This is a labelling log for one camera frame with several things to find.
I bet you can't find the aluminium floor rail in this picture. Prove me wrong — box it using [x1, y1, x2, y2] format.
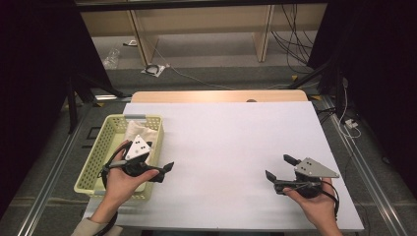
[16, 107, 90, 236]
[323, 96, 409, 236]

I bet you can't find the clear plastic bag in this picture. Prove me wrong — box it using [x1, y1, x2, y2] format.
[101, 48, 121, 71]

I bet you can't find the person's left hand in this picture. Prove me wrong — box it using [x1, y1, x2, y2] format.
[99, 140, 160, 210]

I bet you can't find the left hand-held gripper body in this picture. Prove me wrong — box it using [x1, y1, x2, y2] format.
[108, 134, 161, 178]

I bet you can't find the black curtain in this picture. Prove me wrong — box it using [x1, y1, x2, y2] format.
[308, 0, 417, 198]
[0, 0, 114, 217]

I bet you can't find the left hand-held gripper black cable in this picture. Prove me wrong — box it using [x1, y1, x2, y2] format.
[94, 143, 132, 236]

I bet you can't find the pale green perforated plastic basket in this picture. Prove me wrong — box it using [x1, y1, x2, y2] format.
[73, 113, 165, 202]

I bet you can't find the packet with coiled black cable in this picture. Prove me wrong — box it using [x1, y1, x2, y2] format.
[141, 63, 167, 79]

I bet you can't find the cream baby bodysuit brown trim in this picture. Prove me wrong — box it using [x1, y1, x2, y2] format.
[123, 120, 159, 165]

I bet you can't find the right hand-held gripper black cable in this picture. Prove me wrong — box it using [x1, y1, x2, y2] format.
[321, 180, 340, 220]

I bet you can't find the bundle of black cables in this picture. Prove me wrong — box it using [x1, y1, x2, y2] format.
[270, 3, 318, 75]

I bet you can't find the light wooden shelf unit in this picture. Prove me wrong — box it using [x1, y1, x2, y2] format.
[74, 0, 328, 67]

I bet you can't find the white adapter cable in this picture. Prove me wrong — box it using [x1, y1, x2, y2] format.
[337, 78, 362, 139]

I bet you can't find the person's right hand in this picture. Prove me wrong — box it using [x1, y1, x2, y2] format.
[283, 177, 339, 228]

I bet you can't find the thin white floor cable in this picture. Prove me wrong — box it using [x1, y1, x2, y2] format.
[151, 45, 296, 91]

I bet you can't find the black metal stand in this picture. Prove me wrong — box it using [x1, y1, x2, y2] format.
[65, 73, 132, 135]
[287, 58, 349, 124]

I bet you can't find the hand-held gripper black cable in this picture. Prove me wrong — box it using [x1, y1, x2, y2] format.
[94, 143, 132, 236]
[321, 180, 340, 220]

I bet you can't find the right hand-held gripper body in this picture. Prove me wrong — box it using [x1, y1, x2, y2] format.
[274, 156, 340, 200]

